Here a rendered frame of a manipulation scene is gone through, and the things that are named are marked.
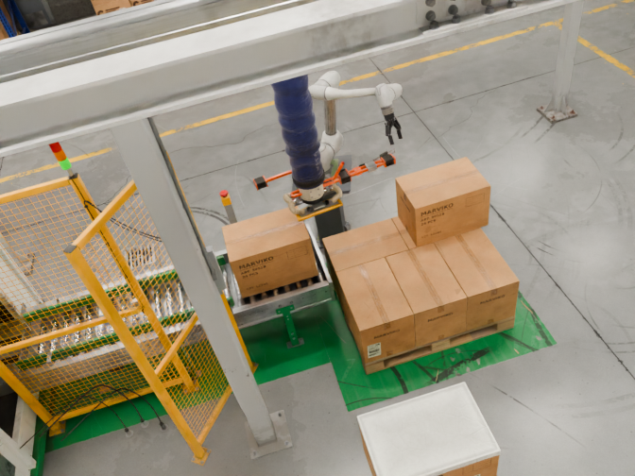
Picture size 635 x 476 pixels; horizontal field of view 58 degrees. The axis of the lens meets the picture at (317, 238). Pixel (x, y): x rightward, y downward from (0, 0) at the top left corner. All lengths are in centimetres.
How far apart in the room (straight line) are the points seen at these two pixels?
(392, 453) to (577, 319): 231
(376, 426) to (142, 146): 179
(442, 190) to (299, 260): 119
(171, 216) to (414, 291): 214
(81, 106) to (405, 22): 82
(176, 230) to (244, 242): 158
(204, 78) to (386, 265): 313
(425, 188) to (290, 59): 303
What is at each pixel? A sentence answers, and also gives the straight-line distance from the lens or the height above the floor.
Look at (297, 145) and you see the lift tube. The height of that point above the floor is 169.
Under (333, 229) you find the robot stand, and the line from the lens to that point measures 528.
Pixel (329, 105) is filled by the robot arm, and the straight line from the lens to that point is 473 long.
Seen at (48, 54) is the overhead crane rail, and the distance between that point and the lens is 182.
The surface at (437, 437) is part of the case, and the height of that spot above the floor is 102.
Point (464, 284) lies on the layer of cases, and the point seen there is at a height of 54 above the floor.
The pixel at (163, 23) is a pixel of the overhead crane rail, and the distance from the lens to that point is 177.
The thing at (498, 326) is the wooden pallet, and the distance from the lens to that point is 466.
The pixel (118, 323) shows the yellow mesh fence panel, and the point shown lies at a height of 156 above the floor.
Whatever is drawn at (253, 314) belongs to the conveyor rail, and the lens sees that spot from 435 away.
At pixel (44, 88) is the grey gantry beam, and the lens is 149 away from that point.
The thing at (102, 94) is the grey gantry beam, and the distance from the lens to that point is 151.
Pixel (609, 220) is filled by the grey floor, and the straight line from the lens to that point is 573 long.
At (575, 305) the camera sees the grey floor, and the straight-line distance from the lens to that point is 499.
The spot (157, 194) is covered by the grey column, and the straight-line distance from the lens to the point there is 259.
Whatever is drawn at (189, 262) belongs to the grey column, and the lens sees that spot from 285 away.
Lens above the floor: 379
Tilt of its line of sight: 43 degrees down
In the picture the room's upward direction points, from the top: 12 degrees counter-clockwise
